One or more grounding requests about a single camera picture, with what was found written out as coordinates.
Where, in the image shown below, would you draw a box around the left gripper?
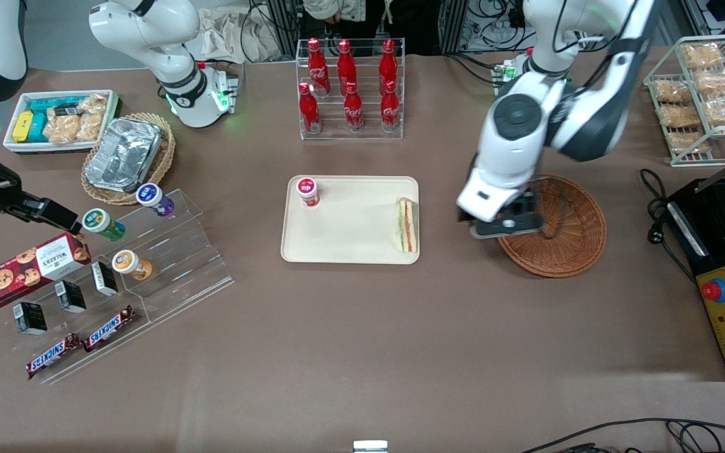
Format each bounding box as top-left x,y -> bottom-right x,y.
456,167 -> 542,223

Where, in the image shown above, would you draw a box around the triangular sandwich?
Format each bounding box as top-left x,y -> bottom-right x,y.
395,197 -> 419,254

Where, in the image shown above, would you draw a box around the brown wicker basket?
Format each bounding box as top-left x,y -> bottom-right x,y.
495,174 -> 607,278

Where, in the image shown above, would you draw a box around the light wicker basket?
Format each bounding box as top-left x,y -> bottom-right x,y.
81,113 -> 176,206

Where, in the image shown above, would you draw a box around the beige plastic tray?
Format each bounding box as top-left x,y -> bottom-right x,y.
281,176 -> 420,265

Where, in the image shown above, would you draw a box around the green yogurt cup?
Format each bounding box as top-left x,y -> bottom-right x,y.
82,208 -> 126,243

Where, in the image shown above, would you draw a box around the red cookie box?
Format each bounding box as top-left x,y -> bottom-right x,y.
0,232 -> 93,312

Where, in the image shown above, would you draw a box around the white rectangular bin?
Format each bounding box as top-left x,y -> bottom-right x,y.
2,89 -> 121,155

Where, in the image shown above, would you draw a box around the small black carton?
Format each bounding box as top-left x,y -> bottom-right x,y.
90,260 -> 120,298
12,301 -> 48,336
54,280 -> 87,314

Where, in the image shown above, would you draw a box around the teal small box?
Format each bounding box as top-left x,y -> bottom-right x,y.
28,112 -> 50,143

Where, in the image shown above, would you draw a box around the yellow small box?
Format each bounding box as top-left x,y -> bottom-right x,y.
12,111 -> 35,143

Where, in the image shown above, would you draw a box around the orange yogurt cup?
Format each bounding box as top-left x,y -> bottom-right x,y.
111,249 -> 154,282

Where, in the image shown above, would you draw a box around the aluminium foil container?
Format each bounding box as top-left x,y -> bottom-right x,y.
84,117 -> 162,194

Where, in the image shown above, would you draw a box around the purple yogurt cup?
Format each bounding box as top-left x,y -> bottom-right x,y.
135,182 -> 175,218

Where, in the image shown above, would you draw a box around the teal long box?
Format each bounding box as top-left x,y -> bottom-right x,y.
28,96 -> 90,115

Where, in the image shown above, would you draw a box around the snickers chocolate bar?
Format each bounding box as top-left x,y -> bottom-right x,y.
25,333 -> 84,381
82,305 -> 137,353

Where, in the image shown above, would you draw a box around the clear acrylic stepped display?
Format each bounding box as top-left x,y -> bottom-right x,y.
0,188 -> 236,385

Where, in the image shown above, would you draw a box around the red cola bottle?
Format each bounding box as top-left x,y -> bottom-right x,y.
337,40 -> 358,96
379,79 -> 401,132
344,81 -> 365,132
378,39 -> 399,96
307,38 -> 330,96
298,82 -> 323,135

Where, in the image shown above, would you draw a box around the clear acrylic bottle rack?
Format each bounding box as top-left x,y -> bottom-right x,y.
295,37 -> 405,141

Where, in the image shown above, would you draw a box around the black machine with yellow panel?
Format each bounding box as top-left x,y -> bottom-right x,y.
667,177 -> 725,383

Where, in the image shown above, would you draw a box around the red lid yogurt cup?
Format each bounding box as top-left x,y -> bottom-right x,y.
296,177 -> 320,208

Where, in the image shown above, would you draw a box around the beige cloth bag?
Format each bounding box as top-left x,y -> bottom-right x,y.
198,5 -> 283,64

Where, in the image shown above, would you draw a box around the person in beige jacket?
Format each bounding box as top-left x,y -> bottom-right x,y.
302,0 -> 390,27

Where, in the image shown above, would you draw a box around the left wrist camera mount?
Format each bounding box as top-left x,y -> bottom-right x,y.
469,214 -> 544,240

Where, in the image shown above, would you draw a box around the black power cable with plug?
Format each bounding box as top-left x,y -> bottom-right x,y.
639,168 -> 698,285

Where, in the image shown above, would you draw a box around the black arm base cables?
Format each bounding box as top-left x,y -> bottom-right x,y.
443,52 -> 503,87

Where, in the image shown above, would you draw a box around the white wire shelf rack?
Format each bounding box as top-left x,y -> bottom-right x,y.
643,34 -> 725,168

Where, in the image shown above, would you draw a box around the black cable on table edge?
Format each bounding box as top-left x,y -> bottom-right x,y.
519,417 -> 725,453

